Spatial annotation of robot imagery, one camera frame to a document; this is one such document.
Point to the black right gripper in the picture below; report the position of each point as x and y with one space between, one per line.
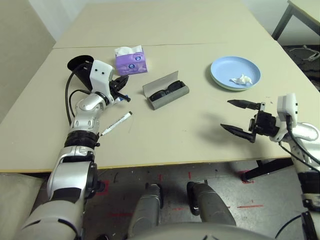
263 123

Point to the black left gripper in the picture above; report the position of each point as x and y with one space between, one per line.
112 91

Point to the grey glasses case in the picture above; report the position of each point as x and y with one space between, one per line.
160 81

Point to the white tissue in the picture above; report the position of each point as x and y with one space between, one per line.
241 79

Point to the white marker black cap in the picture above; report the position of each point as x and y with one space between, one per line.
116 123

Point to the black sunglasses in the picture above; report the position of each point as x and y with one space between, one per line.
172 86

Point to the blue plastic plate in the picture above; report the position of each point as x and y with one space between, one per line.
225 67

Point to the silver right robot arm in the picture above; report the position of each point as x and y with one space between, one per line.
305 131

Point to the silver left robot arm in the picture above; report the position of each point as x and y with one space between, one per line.
87 105

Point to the white marker blue cap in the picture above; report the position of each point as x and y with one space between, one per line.
122 98

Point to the purple tissue pack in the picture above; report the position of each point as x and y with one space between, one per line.
130 63

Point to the black plastic cup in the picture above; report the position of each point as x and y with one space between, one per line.
77 63

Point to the black metal table foot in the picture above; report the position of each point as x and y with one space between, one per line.
101 187
265 171

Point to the grey right robot leg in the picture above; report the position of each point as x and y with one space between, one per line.
210 205

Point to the grey robot leg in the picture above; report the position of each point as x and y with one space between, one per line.
147 210
210 205

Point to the grey robot torso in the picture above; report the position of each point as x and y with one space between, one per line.
187 232

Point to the grey left robot leg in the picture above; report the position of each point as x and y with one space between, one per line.
147 210

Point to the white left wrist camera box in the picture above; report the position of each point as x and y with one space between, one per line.
100 75

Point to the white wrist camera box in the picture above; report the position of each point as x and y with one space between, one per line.
287 107
100 75

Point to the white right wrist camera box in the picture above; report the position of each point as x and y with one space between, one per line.
287 107

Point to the table with black metal frame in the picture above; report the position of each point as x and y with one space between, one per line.
285 17

